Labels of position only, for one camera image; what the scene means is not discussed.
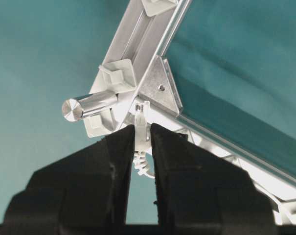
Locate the triangular corner bracket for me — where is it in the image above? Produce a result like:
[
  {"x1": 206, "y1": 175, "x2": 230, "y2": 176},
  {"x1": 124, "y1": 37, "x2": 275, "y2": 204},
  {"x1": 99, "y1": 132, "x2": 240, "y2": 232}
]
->
[{"x1": 138, "y1": 56, "x2": 183, "y2": 117}]

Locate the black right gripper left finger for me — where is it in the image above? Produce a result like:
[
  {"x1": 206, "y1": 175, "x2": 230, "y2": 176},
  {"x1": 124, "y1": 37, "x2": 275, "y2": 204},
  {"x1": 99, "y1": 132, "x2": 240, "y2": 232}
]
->
[{"x1": 1, "y1": 125, "x2": 135, "y2": 235}]

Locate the white cable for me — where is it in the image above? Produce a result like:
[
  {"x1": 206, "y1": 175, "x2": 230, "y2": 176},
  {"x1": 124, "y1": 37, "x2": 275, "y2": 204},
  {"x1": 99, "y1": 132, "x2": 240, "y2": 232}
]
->
[{"x1": 132, "y1": 101, "x2": 156, "y2": 181}]

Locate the white cable clip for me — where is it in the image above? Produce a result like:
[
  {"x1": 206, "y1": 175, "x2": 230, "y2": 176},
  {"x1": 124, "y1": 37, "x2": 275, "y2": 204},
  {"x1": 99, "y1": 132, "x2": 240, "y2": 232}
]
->
[
  {"x1": 83, "y1": 109, "x2": 116, "y2": 138},
  {"x1": 99, "y1": 59, "x2": 137, "y2": 94},
  {"x1": 141, "y1": 0, "x2": 178, "y2": 17}
]

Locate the silver metal pin corner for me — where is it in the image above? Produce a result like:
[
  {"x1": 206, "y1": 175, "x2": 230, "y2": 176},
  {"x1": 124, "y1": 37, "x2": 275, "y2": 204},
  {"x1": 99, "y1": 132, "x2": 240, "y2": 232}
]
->
[{"x1": 61, "y1": 91, "x2": 117, "y2": 122}]

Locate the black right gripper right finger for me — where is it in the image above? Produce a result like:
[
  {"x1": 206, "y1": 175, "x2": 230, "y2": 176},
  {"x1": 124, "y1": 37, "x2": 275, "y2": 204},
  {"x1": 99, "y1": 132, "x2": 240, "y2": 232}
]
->
[{"x1": 151, "y1": 123, "x2": 277, "y2": 235}]

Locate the aluminium extrusion frame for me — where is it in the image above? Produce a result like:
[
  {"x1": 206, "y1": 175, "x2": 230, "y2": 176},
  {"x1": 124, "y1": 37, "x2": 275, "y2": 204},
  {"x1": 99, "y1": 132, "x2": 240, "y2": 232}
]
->
[{"x1": 101, "y1": 0, "x2": 296, "y2": 225}]

